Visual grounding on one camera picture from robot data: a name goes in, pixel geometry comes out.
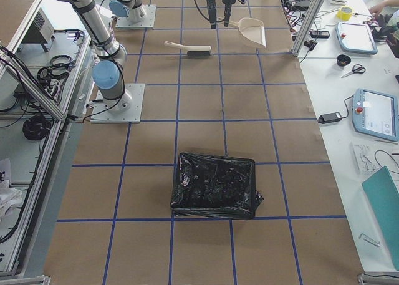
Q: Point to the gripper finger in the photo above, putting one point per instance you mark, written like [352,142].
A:
[212,12]

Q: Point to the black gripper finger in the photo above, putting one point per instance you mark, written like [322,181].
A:
[227,13]

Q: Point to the beige plastic dustpan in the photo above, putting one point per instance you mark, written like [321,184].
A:
[251,32]

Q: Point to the white hand brush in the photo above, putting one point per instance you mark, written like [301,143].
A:
[191,50]

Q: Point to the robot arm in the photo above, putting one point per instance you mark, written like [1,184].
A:
[108,74]
[122,8]

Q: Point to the yellow tape roll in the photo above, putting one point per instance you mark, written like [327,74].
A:
[344,13]

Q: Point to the teach pendant far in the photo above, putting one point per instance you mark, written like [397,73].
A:
[356,38]

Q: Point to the teach pendant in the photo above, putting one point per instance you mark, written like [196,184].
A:
[375,114]
[356,38]

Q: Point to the scissors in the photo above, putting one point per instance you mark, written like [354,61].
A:
[356,69]

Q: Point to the black power adapter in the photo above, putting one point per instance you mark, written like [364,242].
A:
[330,118]

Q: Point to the teach pendant near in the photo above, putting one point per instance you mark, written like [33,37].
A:
[375,114]

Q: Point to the teal folder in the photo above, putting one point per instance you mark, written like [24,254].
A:
[382,195]

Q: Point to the aluminium frame post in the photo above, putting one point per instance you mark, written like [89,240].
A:
[313,9]

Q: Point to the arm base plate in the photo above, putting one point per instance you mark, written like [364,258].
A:
[142,17]
[128,109]

